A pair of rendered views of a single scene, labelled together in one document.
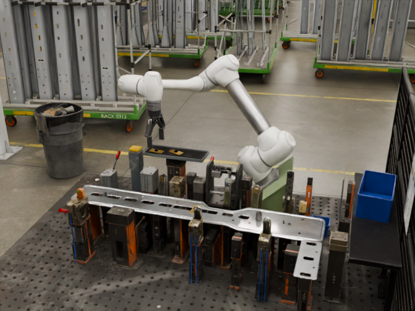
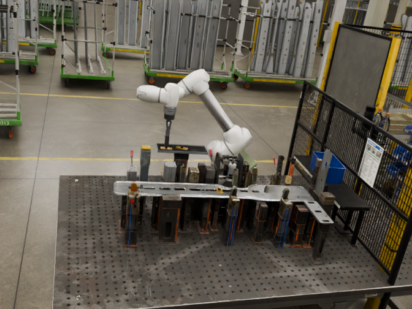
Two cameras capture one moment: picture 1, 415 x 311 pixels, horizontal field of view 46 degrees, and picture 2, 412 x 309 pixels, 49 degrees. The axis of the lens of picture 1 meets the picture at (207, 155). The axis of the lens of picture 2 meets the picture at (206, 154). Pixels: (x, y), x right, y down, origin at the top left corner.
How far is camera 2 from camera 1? 159 cm
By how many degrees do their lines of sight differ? 28
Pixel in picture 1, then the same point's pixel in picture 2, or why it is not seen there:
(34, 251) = (81, 244)
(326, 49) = (156, 60)
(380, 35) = (197, 49)
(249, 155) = (219, 147)
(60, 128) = not seen: outside the picture
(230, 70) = (205, 81)
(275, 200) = not seen: hidden behind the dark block
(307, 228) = (299, 193)
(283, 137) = (246, 132)
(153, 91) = (175, 99)
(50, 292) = (130, 272)
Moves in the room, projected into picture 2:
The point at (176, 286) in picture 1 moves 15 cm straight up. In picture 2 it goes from (219, 249) to (222, 230)
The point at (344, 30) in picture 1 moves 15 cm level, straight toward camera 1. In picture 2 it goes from (170, 45) to (171, 46)
